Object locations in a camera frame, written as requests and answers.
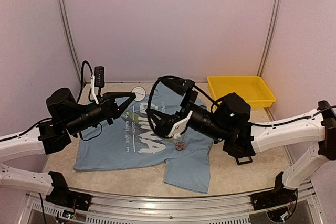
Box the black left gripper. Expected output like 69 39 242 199
65 92 135 135

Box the round brooch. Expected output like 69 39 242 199
132 86 146 102
175 142 186 151

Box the light blue printed t-shirt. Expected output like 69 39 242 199
73 94 213 194

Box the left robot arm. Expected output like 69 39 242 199
1 88 136 207

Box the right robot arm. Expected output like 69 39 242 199
146 76 335 210

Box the black box with orange brooch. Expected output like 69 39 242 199
235 156 253 166

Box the yellow plastic tray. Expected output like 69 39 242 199
207 76 276 108

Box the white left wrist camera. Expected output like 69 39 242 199
89 66 105 104

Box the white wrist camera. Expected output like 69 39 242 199
161 76 195 95
89 66 105 104

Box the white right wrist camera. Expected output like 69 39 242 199
161 76 195 95

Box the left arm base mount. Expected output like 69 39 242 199
45 190 92 211

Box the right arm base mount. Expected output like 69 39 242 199
250 190 297 211

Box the left aluminium corner post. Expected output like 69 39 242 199
57 0 81 85

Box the aluminium corner post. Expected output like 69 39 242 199
257 0 281 77
57 0 81 85

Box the aluminium front rail frame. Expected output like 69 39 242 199
17 180 325 224

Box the right aluminium corner post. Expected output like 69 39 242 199
257 0 281 77

